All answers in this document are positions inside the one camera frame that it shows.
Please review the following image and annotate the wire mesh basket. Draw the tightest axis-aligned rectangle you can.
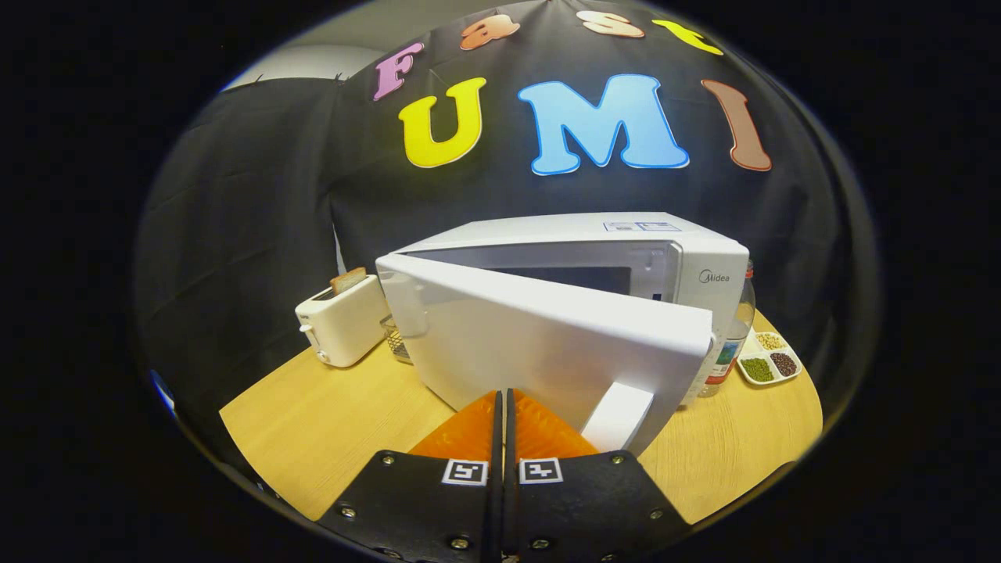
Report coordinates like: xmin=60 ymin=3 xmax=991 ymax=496
xmin=380 ymin=314 xmax=414 ymax=365

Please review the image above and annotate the white divided bean dish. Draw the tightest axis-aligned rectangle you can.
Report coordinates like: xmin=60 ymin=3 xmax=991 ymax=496
xmin=737 ymin=331 xmax=803 ymax=386

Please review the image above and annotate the clear plastic bottle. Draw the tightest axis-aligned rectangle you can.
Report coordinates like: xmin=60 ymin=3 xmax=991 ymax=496
xmin=696 ymin=260 xmax=756 ymax=398

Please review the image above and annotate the black backdrop cloth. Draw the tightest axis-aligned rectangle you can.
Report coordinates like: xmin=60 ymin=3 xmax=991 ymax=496
xmin=133 ymin=0 xmax=873 ymax=470

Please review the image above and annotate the white toaster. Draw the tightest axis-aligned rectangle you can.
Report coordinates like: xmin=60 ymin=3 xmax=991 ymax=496
xmin=295 ymin=274 xmax=389 ymax=368

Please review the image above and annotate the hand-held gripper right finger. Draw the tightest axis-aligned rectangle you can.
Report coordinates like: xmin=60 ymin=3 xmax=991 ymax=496
xmin=504 ymin=389 xmax=693 ymax=563

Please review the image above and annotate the white microwave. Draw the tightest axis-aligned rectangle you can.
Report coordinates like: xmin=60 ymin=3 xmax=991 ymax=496
xmin=375 ymin=213 xmax=750 ymax=458

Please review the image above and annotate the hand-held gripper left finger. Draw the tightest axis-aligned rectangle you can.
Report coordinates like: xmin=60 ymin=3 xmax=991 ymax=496
xmin=319 ymin=389 xmax=503 ymax=563

